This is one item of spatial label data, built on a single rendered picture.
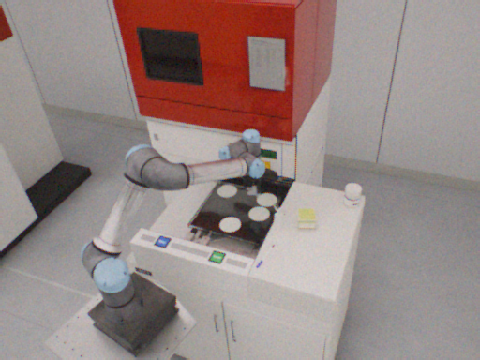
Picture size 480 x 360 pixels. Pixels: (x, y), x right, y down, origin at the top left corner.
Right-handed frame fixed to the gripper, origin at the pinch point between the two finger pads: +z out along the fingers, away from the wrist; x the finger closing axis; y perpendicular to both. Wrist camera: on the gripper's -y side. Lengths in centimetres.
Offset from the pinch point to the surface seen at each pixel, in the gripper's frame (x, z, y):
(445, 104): -103, 26, -152
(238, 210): 0.9, 7.4, 10.2
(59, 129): -258, 97, 174
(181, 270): 31, 10, 39
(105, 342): 56, 15, 69
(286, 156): -10.2, -13.4, -15.5
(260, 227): 14.2, 7.4, 1.8
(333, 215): 19.1, 0.8, -30.6
